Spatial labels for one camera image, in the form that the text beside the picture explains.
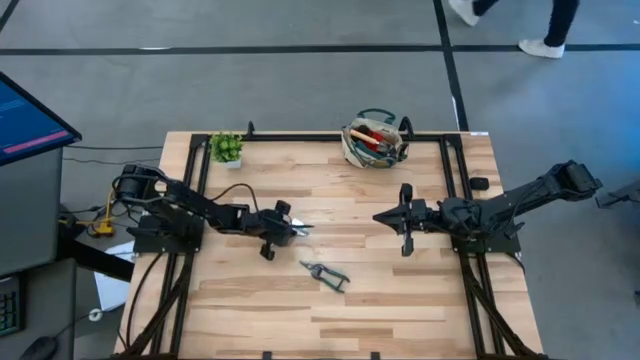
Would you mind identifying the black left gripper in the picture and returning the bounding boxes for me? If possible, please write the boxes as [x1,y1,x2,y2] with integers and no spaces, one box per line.
[239,199,315,262]

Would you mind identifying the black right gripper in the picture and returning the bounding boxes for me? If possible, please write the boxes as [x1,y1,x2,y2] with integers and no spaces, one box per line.
[372,182,452,258]

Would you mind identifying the green-handled pruning shears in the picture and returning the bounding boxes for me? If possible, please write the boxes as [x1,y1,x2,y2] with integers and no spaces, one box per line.
[298,259,352,294]

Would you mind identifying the beige gardening bag green trim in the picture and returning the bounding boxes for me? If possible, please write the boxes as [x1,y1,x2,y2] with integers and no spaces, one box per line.
[341,107,412,171]

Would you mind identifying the red knit gardening glove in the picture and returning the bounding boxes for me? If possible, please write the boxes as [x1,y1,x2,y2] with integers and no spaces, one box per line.
[366,130,387,152]

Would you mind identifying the green plant in white pot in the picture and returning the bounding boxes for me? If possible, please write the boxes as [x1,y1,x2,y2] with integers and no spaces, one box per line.
[208,131,245,170]

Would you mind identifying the yellow clamp tool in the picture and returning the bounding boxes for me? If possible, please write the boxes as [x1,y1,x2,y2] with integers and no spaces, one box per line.
[59,187,117,239]

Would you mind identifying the white paper sheet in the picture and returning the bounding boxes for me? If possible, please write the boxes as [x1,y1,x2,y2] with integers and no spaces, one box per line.
[93,241,137,313]

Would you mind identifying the black desk leg beam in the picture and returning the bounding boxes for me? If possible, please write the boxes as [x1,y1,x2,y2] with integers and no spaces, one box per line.
[57,234,136,284]

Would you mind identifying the black stand foot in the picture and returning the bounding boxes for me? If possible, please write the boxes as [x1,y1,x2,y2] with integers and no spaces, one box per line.
[594,179,640,210]

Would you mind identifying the person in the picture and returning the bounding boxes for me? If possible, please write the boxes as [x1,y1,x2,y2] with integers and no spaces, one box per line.
[447,0,582,60]

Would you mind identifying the black computer mouse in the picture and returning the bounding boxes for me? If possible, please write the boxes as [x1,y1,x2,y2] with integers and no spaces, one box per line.
[17,337,57,360]

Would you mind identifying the blue-screen monitor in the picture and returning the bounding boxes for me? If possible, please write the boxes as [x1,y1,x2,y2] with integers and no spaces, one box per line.
[0,71,84,167]

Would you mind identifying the black keyboard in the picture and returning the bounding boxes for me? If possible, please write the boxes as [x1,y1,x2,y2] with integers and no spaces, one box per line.
[0,274,24,339]

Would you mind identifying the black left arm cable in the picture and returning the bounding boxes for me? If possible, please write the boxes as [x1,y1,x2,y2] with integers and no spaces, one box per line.
[212,182,262,217]

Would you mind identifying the black aluminium table frame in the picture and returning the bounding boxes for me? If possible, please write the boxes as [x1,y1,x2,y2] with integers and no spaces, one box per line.
[119,115,549,360]

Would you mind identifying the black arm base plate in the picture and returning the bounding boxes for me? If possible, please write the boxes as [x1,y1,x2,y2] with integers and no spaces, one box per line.
[451,227,522,255]
[127,214,206,255]

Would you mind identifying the black floor cable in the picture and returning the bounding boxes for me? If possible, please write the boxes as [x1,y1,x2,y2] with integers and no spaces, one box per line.
[62,156,161,167]

